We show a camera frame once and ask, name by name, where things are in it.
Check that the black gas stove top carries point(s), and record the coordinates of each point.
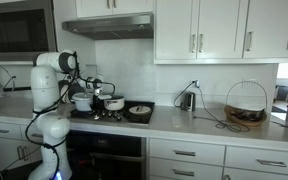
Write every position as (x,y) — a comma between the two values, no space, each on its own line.
(127,117)

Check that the steel range hood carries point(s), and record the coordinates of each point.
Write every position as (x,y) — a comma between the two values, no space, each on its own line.
(132,26)

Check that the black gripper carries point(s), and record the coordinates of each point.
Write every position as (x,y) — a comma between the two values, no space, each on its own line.
(96,99)

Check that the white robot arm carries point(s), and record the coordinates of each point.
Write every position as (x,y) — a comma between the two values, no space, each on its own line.
(46,98)

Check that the built-in black microwave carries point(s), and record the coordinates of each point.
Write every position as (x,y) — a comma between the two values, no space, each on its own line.
(26,29)

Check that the wooden basket with handle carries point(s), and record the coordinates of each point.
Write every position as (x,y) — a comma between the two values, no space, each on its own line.
(246,116)

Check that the white lower cabinet drawers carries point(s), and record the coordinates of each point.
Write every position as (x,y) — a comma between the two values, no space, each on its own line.
(184,160)

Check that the white upper cabinet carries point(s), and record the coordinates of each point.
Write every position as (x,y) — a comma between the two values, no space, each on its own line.
(221,31)

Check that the steel electric kettle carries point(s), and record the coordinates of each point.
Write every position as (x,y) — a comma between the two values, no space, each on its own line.
(189,102)

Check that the white saucepan with steel handle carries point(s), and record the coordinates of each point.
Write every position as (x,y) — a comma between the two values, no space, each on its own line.
(112,102)

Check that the black oven front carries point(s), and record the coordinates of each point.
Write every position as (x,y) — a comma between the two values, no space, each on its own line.
(100,156)

